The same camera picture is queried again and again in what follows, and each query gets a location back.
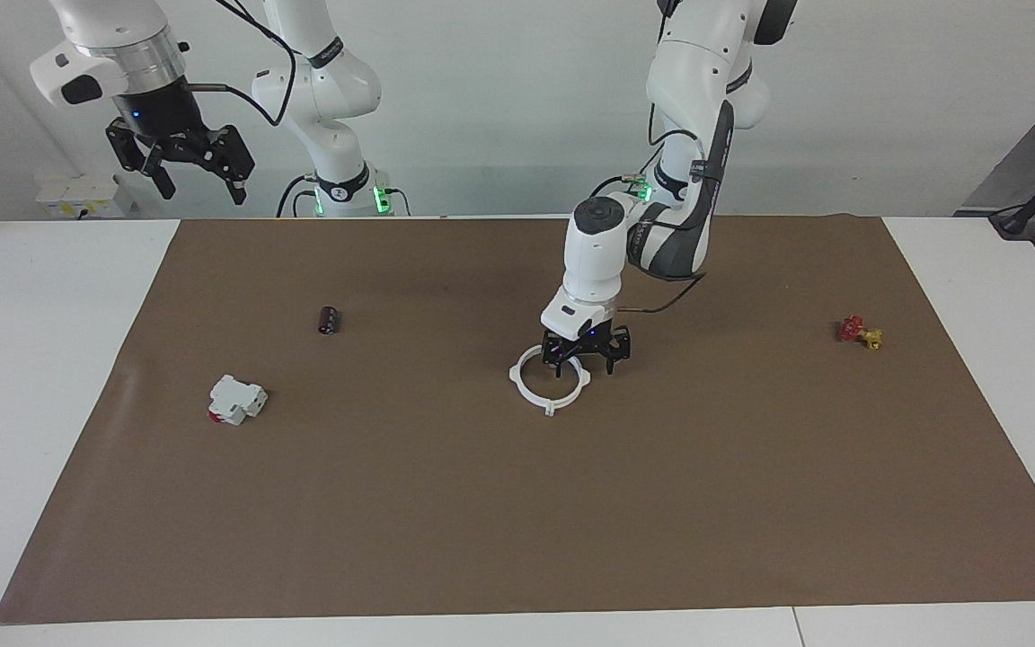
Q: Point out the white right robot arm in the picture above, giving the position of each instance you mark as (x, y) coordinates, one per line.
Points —
(329, 108)

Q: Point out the brown table mat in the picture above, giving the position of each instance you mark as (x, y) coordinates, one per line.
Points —
(482, 521)

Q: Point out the white wall socket box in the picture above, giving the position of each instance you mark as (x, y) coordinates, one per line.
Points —
(77, 198)

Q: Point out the red and yellow valve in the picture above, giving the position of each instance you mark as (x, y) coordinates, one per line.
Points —
(852, 329)

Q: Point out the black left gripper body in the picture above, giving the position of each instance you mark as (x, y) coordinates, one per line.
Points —
(598, 341)

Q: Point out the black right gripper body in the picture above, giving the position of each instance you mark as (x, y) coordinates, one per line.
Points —
(158, 130)

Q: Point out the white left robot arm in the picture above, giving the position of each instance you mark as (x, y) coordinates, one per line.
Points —
(594, 261)

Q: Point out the white circuit breaker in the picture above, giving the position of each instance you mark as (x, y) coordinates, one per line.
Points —
(234, 400)

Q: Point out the dark cylindrical capacitor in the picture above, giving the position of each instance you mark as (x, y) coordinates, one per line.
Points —
(330, 321)

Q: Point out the white half pipe clamp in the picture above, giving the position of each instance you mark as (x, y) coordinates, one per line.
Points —
(571, 396)

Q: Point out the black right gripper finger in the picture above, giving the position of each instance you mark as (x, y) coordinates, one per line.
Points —
(237, 190)
(165, 182)

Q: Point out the white half clamp with nub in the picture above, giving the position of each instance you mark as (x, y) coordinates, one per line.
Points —
(522, 388)

